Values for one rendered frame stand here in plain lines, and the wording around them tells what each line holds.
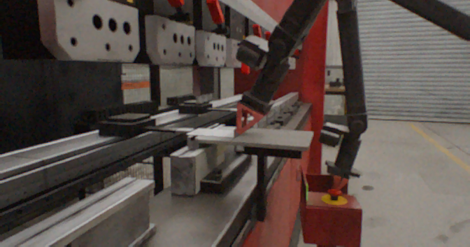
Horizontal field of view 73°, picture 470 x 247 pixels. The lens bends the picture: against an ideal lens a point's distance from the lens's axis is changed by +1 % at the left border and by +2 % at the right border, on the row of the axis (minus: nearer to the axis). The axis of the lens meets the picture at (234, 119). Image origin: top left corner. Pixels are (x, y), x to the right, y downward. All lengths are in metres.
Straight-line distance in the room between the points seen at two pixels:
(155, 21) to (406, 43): 7.85
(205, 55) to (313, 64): 2.25
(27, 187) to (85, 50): 0.39
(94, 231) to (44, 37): 0.25
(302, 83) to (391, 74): 5.40
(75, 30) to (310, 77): 2.63
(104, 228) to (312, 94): 2.58
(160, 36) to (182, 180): 0.35
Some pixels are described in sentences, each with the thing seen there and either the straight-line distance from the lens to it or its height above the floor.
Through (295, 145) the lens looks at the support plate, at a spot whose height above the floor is 1.00.
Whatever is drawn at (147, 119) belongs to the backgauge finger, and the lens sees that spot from 0.95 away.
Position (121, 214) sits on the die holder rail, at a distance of 0.53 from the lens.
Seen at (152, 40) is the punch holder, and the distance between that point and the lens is 0.55.
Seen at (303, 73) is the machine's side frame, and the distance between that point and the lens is 2.93.
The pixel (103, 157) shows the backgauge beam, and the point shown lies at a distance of 0.88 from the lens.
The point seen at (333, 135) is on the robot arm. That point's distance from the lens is 1.05.
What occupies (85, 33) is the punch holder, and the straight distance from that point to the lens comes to 0.42.
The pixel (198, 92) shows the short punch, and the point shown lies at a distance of 0.79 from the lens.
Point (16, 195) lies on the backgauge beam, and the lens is 0.73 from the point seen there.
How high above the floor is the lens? 1.16
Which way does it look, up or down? 9 degrees down
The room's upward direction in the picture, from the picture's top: straight up
